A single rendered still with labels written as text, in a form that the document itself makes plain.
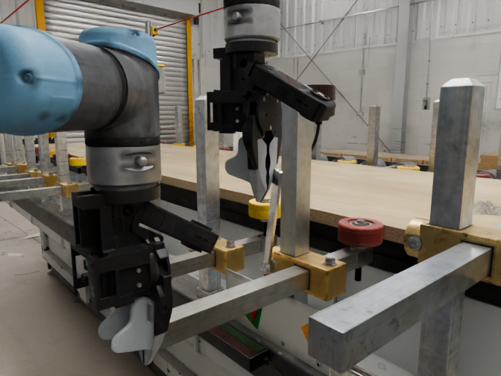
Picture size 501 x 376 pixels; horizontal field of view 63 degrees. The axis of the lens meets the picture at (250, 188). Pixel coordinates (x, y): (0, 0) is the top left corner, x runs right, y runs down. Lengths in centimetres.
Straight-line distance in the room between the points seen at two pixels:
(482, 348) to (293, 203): 39
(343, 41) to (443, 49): 211
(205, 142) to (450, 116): 48
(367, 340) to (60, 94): 28
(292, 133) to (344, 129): 845
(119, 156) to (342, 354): 26
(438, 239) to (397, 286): 17
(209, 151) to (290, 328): 37
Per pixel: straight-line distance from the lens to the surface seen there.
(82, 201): 42
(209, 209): 85
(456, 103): 51
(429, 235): 53
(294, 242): 67
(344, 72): 916
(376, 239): 74
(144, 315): 48
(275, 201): 60
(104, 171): 42
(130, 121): 41
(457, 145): 51
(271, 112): 56
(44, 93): 31
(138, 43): 42
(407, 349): 88
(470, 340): 81
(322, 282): 64
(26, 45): 32
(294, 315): 71
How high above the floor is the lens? 110
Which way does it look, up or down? 10 degrees down
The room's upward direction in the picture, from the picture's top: straight up
